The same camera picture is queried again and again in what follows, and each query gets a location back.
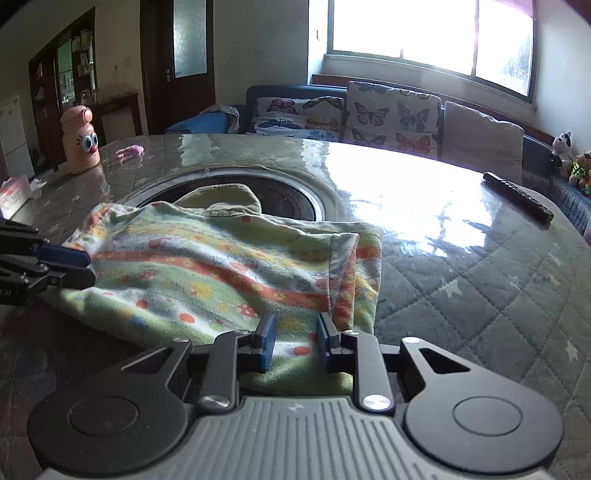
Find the lying butterfly cushion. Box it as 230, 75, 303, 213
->
246, 96, 345, 142

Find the blue sofa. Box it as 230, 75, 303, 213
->
166, 81, 590, 234

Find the brown bear plush toy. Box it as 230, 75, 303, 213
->
568, 152, 591, 189

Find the small pink toy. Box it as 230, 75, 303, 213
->
114, 145, 144, 162

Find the black white plush toy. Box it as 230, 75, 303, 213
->
551, 132, 574, 171

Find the dark wooden display cabinet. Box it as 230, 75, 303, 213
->
28, 9, 96, 169

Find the upright butterfly cushion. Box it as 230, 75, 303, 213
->
342, 82, 442, 159

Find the plain beige cushion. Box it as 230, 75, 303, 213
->
441, 101, 524, 184

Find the dark wooden door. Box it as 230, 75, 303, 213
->
140, 0, 215, 134

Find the dark wooden side table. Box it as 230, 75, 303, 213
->
92, 93, 143, 145

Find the colourful patterned child shirt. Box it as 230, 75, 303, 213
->
43, 183, 383, 395

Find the window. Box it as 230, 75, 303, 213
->
329, 1, 535, 98

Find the black remote control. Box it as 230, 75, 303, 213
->
483, 172, 554, 227

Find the grey blanket on sofa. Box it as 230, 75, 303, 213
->
197, 104, 240, 134

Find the tissue box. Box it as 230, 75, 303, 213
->
0, 175, 47, 220

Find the orange plush toy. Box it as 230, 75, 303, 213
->
579, 177, 591, 198

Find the white refrigerator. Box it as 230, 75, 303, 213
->
0, 96, 35, 179

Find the pink cartoon bottle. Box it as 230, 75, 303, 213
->
60, 105, 100, 175

